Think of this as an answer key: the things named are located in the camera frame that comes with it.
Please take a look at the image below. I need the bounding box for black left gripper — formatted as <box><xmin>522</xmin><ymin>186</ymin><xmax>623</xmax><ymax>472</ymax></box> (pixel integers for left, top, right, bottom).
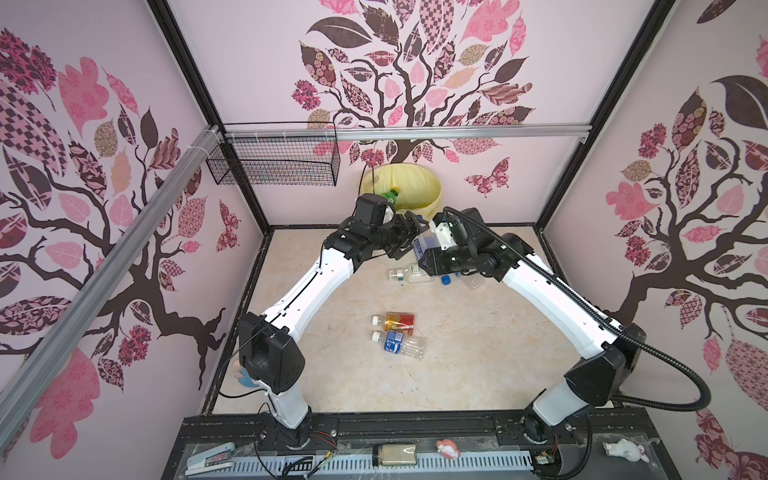
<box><xmin>369</xmin><ymin>209</ymin><xmax>430</xmax><ymax>259</ymax></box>

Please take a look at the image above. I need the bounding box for green soda bottle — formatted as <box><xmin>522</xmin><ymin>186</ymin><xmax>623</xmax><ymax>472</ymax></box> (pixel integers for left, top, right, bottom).
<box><xmin>382</xmin><ymin>188</ymin><xmax>399</xmax><ymax>224</ymax></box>

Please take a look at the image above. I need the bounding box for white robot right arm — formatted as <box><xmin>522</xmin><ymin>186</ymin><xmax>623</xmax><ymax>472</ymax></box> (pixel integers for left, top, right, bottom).
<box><xmin>418</xmin><ymin>209</ymin><xmax>638</xmax><ymax>429</ymax></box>

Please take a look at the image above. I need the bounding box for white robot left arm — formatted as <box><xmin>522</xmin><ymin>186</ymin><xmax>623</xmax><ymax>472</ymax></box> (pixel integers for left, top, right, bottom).
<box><xmin>238</xmin><ymin>193</ymin><xmax>428</xmax><ymax>430</ymax></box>

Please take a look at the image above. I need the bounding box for white bin with yellow bag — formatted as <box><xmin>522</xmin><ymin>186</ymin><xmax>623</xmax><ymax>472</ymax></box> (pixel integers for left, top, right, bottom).
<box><xmin>360</xmin><ymin>163</ymin><xmax>442</xmax><ymax>220</ymax></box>

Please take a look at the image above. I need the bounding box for red yellow label bottle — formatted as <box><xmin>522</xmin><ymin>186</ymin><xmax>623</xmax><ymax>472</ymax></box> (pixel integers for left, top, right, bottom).
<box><xmin>371</xmin><ymin>312</ymin><xmax>415</xmax><ymax>335</ymax></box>

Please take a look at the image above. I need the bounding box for blue label bottle white cap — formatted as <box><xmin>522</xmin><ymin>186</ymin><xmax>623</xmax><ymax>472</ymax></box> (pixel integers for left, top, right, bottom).
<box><xmin>371</xmin><ymin>330</ymin><xmax>426</xmax><ymax>359</ymax></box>

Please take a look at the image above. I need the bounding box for striped plush doll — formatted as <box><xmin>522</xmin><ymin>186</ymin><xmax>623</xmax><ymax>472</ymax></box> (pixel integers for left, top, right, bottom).
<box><xmin>235</xmin><ymin>368</ymin><xmax>256</xmax><ymax>388</ymax></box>

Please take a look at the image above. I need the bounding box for pink white small toy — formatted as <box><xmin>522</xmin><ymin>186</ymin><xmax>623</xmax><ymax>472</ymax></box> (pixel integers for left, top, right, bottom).
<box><xmin>436</xmin><ymin>439</ymin><xmax>461</xmax><ymax>460</ymax></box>

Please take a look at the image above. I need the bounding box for beige rectangular box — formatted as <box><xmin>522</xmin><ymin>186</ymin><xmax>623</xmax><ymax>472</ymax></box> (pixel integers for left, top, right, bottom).
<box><xmin>372</xmin><ymin>443</ymin><xmax>417</xmax><ymax>467</ymax></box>

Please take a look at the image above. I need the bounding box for white plush toy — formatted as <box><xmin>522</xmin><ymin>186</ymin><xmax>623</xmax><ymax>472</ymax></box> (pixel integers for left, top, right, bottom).
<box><xmin>603</xmin><ymin>439</ymin><xmax>650</xmax><ymax>463</ymax></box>

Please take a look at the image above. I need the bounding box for black wire basket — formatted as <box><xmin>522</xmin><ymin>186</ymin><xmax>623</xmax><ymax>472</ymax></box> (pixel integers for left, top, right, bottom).
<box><xmin>206</xmin><ymin>120</ymin><xmax>341</xmax><ymax>187</ymax></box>

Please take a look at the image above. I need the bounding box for black corrugated cable hose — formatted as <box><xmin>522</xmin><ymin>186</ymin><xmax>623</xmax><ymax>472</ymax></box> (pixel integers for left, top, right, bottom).
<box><xmin>446</xmin><ymin>206</ymin><xmax>713</xmax><ymax>413</ymax></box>

